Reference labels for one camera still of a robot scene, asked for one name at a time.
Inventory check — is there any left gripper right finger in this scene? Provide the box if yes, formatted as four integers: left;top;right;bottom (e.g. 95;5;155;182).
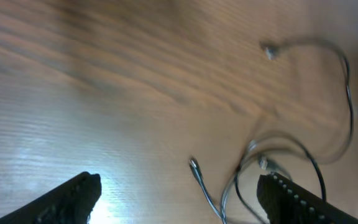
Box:
257;173;358;224

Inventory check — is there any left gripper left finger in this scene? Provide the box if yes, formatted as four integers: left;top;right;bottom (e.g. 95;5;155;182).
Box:
0;172;102;224

